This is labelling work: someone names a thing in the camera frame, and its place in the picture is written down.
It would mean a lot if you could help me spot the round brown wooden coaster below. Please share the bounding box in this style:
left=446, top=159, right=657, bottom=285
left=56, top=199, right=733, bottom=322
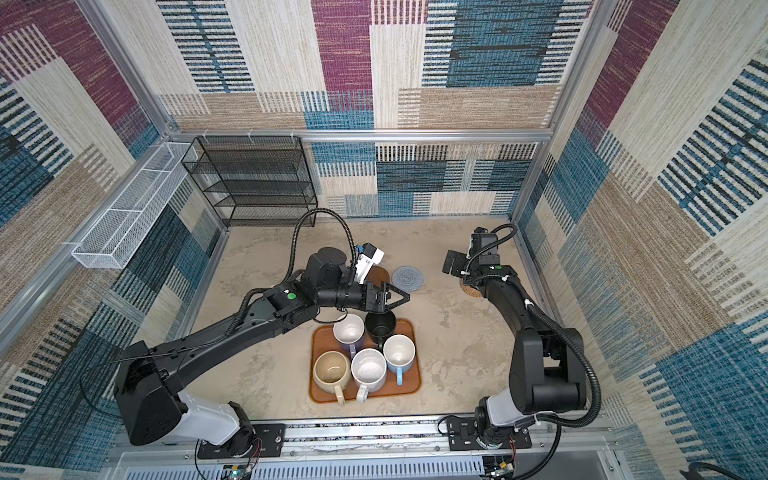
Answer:
left=366, top=266, right=390, bottom=287

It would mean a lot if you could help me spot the black mug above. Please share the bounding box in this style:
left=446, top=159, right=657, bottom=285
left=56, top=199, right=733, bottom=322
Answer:
left=364, top=312, right=397, bottom=351

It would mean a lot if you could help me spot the orange brown serving tray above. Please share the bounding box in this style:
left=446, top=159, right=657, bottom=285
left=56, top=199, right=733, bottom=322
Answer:
left=308, top=318, right=422, bottom=404

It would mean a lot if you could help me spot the blue grey braided coaster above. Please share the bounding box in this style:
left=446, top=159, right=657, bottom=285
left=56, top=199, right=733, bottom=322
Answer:
left=391, top=265, right=424, bottom=293

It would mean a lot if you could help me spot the beige cream mug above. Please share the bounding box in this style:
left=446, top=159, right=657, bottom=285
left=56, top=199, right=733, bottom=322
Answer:
left=312, top=351, right=351, bottom=406

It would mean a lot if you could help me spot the woven rattan round coaster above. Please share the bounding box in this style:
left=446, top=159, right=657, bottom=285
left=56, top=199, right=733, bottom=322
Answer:
left=459, top=278, right=483, bottom=298

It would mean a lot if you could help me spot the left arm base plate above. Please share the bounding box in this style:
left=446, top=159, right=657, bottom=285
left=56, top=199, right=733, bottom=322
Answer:
left=196, top=423, right=286, bottom=462

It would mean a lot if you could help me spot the white wire mesh basket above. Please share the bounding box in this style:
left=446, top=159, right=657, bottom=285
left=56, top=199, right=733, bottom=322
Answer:
left=71, top=142, right=190, bottom=270

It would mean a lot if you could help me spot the light blue mug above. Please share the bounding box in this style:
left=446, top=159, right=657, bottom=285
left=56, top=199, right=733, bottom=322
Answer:
left=383, top=334, right=416, bottom=386

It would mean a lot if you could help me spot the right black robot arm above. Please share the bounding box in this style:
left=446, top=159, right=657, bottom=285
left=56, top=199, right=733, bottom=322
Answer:
left=443, top=223, right=602, bottom=447

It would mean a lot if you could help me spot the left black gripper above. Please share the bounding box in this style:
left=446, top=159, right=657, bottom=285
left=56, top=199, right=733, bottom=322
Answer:
left=316, top=280, right=409, bottom=316

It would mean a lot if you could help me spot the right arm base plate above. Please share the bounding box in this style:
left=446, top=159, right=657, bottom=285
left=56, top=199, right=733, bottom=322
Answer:
left=436, top=415, right=533, bottom=451

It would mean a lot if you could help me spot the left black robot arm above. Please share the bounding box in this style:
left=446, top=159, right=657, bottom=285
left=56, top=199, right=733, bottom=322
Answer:
left=113, top=243, right=410, bottom=457

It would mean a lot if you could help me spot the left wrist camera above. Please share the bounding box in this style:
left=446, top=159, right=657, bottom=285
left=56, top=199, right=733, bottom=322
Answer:
left=354, top=243, right=384, bottom=284

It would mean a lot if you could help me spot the black wire shelf rack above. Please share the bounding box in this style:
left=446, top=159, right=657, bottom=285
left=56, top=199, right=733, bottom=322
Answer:
left=181, top=136, right=318, bottom=227

